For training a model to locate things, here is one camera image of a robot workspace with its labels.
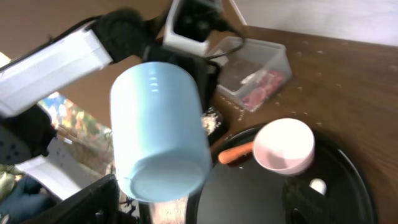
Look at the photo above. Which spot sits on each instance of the black rectangular tray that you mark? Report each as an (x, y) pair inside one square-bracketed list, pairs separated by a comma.
[(215, 136)]

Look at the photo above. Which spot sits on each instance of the clear plastic bin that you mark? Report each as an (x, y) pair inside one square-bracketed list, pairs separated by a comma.
[(240, 70)]

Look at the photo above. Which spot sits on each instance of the rice and peanut pile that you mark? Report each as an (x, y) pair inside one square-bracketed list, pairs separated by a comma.
[(211, 120)]

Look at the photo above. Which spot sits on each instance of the red snack wrapper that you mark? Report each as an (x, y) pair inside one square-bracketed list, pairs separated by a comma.
[(264, 88)]

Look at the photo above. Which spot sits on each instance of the pink bowl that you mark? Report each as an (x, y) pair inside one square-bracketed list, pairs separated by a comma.
[(285, 146)]

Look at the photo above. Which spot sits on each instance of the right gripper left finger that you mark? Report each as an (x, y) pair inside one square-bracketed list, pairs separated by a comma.
[(96, 203)]

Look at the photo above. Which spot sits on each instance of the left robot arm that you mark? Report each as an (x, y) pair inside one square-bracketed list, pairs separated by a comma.
[(86, 47)]

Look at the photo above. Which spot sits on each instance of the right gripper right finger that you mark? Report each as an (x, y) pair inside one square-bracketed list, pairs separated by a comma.
[(302, 204)]

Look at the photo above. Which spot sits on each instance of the orange carrot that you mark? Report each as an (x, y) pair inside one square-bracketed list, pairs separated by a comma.
[(230, 155)]

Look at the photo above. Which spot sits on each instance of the round black serving tray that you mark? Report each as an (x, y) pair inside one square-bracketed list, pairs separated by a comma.
[(248, 193)]

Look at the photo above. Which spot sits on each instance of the light blue cup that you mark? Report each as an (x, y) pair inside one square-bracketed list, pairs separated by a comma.
[(161, 150)]

